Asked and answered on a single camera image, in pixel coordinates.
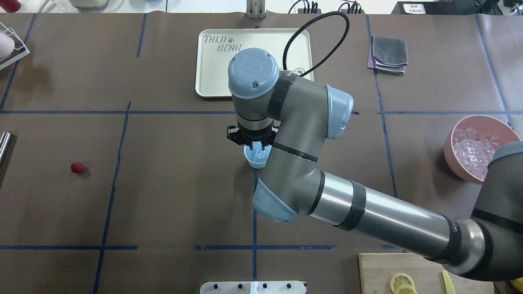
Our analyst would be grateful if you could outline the pink bowl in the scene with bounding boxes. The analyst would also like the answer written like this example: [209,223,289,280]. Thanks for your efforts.
[443,115,521,185]

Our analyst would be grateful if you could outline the light blue cup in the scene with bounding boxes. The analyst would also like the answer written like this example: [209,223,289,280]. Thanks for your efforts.
[244,141,272,169]

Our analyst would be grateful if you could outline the ice cube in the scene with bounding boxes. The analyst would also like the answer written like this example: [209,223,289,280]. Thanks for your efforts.
[254,149,267,162]

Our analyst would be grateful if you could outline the grey folded cloth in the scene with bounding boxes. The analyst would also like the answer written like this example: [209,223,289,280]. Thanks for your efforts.
[367,35,409,75]

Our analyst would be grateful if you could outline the yellow plastic knife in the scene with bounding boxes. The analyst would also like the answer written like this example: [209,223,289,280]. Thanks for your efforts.
[441,270,456,294]

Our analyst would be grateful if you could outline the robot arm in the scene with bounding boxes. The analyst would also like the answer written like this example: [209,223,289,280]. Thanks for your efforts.
[227,48,523,281]

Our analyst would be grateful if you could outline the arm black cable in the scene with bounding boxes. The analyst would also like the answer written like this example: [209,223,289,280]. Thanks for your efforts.
[283,11,351,78]

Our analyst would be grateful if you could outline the steel muddler black tip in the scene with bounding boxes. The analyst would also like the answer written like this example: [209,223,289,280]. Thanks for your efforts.
[0,131,12,164]

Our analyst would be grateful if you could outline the lemon slices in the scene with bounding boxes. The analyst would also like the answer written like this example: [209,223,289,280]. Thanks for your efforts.
[390,272,417,294]

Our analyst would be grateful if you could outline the white pedestal column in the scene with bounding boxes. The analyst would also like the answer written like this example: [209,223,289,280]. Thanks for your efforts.
[199,281,308,294]

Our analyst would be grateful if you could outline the aluminium frame post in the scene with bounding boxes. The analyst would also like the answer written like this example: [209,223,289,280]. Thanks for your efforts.
[246,0,266,19]

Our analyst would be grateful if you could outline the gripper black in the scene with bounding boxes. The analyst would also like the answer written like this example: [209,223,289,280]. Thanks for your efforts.
[227,125,279,147]

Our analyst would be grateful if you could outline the yellow lemon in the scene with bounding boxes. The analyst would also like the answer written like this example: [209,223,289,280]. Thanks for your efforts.
[510,277,523,293]

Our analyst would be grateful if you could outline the ice cubes in bowl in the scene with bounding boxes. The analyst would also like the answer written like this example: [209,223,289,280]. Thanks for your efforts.
[451,126,501,178]

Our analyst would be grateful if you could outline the wooden cutting board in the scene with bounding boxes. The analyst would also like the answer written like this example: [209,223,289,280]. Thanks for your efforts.
[358,252,495,294]

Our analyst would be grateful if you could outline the red strawberry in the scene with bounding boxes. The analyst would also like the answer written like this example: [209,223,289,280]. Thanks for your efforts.
[70,162,85,174]

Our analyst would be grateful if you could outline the cream bear tray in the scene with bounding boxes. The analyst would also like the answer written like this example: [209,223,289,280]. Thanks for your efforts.
[195,28,297,98]

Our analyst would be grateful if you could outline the white cup rack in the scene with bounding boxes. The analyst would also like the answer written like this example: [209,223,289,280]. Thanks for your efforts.
[0,22,31,71]

